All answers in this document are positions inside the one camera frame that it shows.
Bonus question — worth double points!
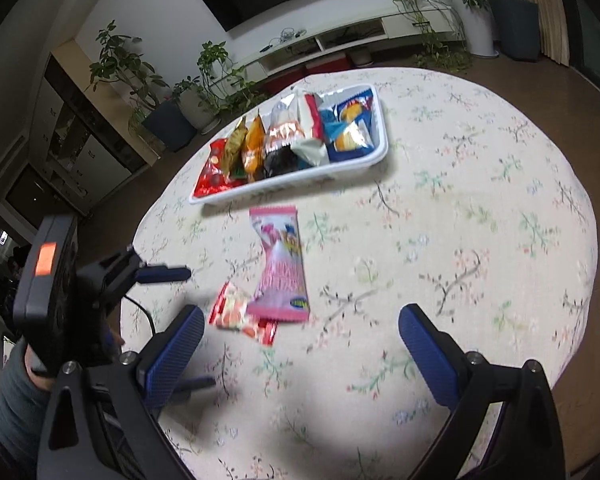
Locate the tall leafy indoor tree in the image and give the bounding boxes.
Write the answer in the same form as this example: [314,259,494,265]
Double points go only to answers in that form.
[89,20,167,128]

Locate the red shiny snack packet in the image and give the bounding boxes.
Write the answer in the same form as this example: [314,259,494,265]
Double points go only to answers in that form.
[194,138,231,199]

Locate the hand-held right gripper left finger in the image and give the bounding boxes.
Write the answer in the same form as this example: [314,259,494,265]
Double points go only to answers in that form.
[35,305,206,480]

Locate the dark blue snack packet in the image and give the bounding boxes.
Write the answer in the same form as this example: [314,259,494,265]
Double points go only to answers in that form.
[336,89,376,122]

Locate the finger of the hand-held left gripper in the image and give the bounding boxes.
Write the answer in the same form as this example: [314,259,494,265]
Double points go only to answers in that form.
[135,265,192,283]
[172,376,217,403]

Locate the black cable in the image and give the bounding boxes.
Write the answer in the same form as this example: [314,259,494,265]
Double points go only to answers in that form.
[122,295,156,337]

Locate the orange yellow snack packet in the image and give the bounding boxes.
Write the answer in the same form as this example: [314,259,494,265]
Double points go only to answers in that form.
[243,116,267,183]

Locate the dark blue planter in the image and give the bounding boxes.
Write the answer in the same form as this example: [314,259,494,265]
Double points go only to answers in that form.
[140,99,198,154]

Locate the person's left hand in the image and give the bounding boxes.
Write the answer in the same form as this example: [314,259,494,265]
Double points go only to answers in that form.
[24,344,57,392]

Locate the bushy green vine plant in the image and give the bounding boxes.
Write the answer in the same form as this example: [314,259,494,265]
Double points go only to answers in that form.
[172,40,262,121]

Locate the red storage boxes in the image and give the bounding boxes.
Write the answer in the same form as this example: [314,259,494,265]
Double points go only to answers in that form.
[265,54,354,94]

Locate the white round planter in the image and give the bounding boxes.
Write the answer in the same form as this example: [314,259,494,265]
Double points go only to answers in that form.
[179,91,222,134]

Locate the trailing vine plant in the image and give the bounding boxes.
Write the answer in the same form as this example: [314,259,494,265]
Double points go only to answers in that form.
[386,0,477,72]

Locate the light blue snack packet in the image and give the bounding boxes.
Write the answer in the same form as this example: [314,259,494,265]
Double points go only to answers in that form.
[321,119,377,162]

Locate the black and clear snack packet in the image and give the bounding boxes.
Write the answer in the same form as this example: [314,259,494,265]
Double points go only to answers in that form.
[264,102,312,179]

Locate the dark square planter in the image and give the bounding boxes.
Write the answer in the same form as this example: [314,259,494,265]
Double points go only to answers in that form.
[486,0,541,62]

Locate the pink snack packet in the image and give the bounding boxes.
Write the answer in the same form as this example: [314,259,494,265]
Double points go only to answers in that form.
[246,205,312,322]

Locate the glass door cabinet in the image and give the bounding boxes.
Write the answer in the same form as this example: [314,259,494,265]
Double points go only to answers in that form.
[27,51,149,217]

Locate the person's left forearm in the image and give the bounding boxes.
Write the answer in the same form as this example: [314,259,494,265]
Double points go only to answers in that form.
[0,337,56,466]

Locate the white plastic tray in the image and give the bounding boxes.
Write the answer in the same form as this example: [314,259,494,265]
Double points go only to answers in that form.
[188,83,388,206]

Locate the white snack packet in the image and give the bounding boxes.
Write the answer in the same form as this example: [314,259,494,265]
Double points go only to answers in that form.
[290,91,331,167]

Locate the tall white plant pot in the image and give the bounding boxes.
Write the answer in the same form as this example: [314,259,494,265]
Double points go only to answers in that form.
[454,0,501,58]

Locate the red snack packet with pictures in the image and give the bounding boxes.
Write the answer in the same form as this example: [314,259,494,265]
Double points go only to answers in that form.
[209,282,279,347]

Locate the white low cabinet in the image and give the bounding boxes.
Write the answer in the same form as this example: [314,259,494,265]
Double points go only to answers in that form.
[227,7,461,82]

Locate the floral tablecloth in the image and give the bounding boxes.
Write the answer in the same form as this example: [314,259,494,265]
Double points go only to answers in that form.
[120,66,599,480]

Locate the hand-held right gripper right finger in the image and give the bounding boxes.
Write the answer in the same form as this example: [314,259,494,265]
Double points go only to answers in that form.
[399,304,566,480]

